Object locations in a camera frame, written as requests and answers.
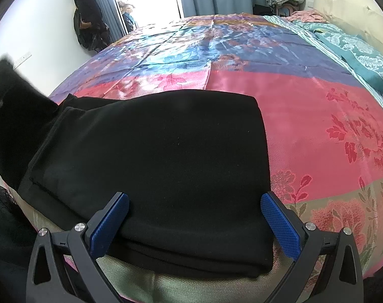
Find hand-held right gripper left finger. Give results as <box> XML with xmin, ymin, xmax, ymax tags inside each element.
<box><xmin>26</xmin><ymin>191</ymin><xmax>130</xmax><ymax>303</ymax></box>

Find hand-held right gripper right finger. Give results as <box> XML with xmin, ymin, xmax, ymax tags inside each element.
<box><xmin>260</xmin><ymin>191</ymin><xmax>366</xmax><ymax>303</ymax></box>

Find black pants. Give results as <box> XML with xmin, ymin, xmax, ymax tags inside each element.
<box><xmin>17</xmin><ymin>89</ymin><xmax>274</xmax><ymax>278</ymax></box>

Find person's black lace clothing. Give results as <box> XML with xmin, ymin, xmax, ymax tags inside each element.
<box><xmin>0</xmin><ymin>185</ymin><xmax>40</xmax><ymax>291</ymax></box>

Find floral satin bedspread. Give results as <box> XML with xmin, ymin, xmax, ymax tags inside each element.
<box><xmin>30</xmin><ymin>13</ymin><xmax>383</xmax><ymax>303</ymax></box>

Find hanging black clothes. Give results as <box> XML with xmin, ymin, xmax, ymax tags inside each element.
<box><xmin>72</xmin><ymin>0</ymin><xmax>111</xmax><ymax>53</ymax></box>

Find balcony clothes pile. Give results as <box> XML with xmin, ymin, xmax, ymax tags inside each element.
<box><xmin>118</xmin><ymin>1</ymin><xmax>139</xmax><ymax>30</ymax></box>

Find teal floral blanket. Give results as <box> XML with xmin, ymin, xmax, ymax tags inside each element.
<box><xmin>297</xmin><ymin>20</ymin><xmax>383</xmax><ymax>93</ymax></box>

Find striped light green sheet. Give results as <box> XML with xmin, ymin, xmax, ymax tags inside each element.
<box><xmin>262</xmin><ymin>15</ymin><xmax>383</xmax><ymax>117</ymax></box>

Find pink cloth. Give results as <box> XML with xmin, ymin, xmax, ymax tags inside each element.
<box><xmin>288</xmin><ymin>9</ymin><xmax>329</xmax><ymax>23</ymax></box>

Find small stool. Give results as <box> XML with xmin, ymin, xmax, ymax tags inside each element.
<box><xmin>277</xmin><ymin>3</ymin><xmax>301</xmax><ymax>18</ymax></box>

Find black bag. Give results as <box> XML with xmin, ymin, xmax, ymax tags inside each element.
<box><xmin>253</xmin><ymin>4</ymin><xmax>277</xmax><ymax>16</ymax></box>

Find cream padded headboard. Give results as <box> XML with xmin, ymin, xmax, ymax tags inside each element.
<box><xmin>313</xmin><ymin>0</ymin><xmax>383</xmax><ymax>57</ymax></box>

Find white wall power strip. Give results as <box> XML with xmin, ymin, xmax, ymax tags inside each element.
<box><xmin>14</xmin><ymin>50</ymin><xmax>32</xmax><ymax>67</ymax></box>

